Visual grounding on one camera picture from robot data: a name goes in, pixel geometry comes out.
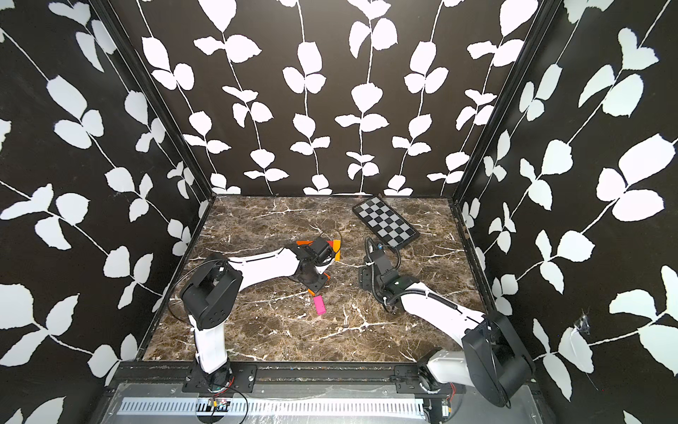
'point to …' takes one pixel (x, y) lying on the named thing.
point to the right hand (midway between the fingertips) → (366, 269)
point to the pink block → (320, 306)
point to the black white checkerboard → (391, 227)
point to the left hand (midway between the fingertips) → (320, 279)
